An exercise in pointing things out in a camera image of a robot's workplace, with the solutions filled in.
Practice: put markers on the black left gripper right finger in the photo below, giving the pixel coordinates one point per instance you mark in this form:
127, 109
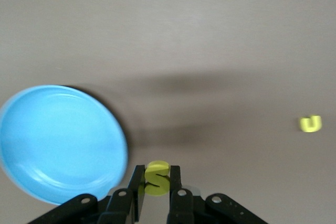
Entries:
175, 179

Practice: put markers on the yellow foam letter s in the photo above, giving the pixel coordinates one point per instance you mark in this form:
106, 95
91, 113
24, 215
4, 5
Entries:
157, 167

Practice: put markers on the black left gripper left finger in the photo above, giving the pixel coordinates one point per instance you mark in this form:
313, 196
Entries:
135, 179

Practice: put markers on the yellow foam letter u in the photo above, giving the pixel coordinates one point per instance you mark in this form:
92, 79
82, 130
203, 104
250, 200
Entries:
311, 129

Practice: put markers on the blue plate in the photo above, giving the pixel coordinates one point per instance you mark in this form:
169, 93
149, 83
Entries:
60, 142

